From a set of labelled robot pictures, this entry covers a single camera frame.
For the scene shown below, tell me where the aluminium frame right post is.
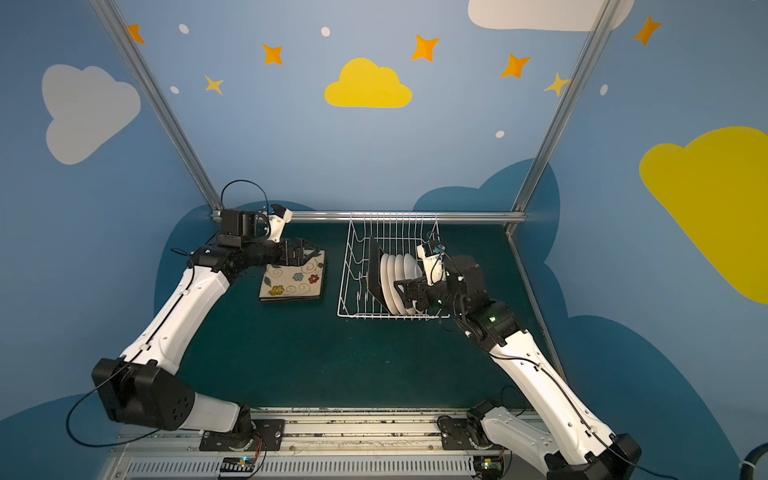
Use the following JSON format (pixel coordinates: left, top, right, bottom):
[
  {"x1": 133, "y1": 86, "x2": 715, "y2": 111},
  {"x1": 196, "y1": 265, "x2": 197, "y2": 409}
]
[{"x1": 504, "y1": 0, "x2": 622, "y2": 241}]

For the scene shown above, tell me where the aluminium frame back bar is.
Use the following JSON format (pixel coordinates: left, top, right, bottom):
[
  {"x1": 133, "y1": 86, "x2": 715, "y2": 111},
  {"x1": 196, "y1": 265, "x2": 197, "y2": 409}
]
[{"x1": 211, "y1": 209, "x2": 527, "y2": 225}]

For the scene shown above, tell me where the left small circuit board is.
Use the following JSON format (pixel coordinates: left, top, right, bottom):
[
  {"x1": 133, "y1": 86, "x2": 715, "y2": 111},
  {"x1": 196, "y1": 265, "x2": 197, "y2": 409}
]
[{"x1": 217, "y1": 456, "x2": 256, "y2": 479}]

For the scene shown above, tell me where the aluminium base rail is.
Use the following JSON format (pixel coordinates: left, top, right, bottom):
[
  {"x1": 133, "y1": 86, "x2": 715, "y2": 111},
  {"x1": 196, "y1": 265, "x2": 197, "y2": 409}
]
[{"x1": 95, "y1": 406, "x2": 601, "y2": 480}]

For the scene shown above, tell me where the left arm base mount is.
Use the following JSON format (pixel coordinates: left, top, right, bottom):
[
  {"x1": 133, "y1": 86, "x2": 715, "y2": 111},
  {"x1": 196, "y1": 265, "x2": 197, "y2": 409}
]
[{"x1": 198, "y1": 419, "x2": 285, "y2": 452}]

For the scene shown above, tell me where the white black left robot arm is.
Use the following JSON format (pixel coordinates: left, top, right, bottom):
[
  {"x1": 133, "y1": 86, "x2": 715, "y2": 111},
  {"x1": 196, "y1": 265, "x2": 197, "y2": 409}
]
[{"x1": 92, "y1": 204, "x2": 324, "y2": 442}]

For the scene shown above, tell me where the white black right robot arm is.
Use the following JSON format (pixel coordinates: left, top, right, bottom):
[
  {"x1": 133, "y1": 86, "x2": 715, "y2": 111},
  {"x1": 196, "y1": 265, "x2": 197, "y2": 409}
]
[{"x1": 389, "y1": 254, "x2": 642, "y2": 479}]

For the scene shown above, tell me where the aluminium frame left post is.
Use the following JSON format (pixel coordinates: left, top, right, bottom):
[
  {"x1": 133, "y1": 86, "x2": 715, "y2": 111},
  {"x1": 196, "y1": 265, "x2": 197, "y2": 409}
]
[{"x1": 90, "y1": 0, "x2": 224, "y2": 223}]

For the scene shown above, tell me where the aluminium frame post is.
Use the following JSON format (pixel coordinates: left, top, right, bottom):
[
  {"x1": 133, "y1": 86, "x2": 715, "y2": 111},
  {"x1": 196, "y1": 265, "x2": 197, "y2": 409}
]
[
  {"x1": 504, "y1": 0, "x2": 622, "y2": 241},
  {"x1": 90, "y1": 0, "x2": 224, "y2": 223}
]

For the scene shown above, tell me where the square floral plate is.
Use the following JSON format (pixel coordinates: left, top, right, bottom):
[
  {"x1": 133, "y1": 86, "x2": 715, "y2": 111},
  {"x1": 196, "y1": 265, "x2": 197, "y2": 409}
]
[
  {"x1": 366, "y1": 236, "x2": 386, "y2": 308},
  {"x1": 259, "y1": 294, "x2": 322, "y2": 303},
  {"x1": 259, "y1": 250, "x2": 326, "y2": 296}
]

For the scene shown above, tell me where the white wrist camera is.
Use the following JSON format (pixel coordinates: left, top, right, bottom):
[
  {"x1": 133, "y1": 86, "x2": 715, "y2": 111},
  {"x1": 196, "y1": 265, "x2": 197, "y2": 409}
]
[
  {"x1": 417, "y1": 241, "x2": 446, "y2": 286},
  {"x1": 267, "y1": 203, "x2": 293, "y2": 244}
]

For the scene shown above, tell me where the white wire dish rack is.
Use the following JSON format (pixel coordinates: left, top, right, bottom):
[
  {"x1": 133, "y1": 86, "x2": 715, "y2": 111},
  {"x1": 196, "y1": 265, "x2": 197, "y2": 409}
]
[{"x1": 337, "y1": 220, "x2": 450, "y2": 320}]

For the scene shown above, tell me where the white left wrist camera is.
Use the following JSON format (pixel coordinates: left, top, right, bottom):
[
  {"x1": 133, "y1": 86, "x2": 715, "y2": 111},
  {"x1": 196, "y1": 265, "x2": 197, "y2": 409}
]
[{"x1": 267, "y1": 203, "x2": 293, "y2": 244}]

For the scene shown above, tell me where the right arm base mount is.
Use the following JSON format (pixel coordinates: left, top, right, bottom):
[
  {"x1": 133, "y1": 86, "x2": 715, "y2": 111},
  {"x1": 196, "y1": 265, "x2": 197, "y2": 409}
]
[{"x1": 435, "y1": 400, "x2": 501, "y2": 450}]

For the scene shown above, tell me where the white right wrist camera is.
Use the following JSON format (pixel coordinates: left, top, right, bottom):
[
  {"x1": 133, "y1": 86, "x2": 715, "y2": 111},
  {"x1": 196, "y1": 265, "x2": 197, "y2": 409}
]
[{"x1": 417, "y1": 241, "x2": 446, "y2": 286}]

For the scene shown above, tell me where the white round plate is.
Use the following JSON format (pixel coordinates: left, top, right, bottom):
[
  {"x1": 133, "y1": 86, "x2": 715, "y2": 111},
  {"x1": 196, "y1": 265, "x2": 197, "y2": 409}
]
[
  {"x1": 379, "y1": 254, "x2": 399, "y2": 316},
  {"x1": 403, "y1": 253, "x2": 423, "y2": 279},
  {"x1": 395, "y1": 253, "x2": 420, "y2": 281},
  {"x1": 388, "y1": 254, "x2": 409, "y2": 316}
]

